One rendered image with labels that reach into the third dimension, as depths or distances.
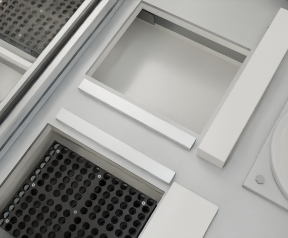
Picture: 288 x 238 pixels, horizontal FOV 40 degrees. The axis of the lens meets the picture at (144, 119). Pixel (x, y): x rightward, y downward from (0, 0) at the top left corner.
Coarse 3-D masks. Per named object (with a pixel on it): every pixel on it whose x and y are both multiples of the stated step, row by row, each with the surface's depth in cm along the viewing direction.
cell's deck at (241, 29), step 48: (144, 0) 81; (192, 0) 80; (240, 0) 80; (96, 48) 77; (240, 48) 76; (96, 144) 69; (144, 144) 68; (240, 144) 67; (0, 192) 68; (240, 192) 64
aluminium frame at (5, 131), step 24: (96, 0) 75; (120, 0) 79; (96, 24) 75; (72, 48) 72; (48, 72) 70; (24, 96) 68; (48, 96) 72; (0, 120) 66; (24, 120) 69; (0, 144) 66
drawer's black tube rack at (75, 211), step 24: (48, 168) 72; (72, 168) 72; (48, 192) 70; (72, 192) 73; (96, 192) 73; (120, 192) 73; (24, 216) 69; (48, 216) 69; (72, 216) 68; (96, 216) 68; (120, 216) 68; (144, 216) 71
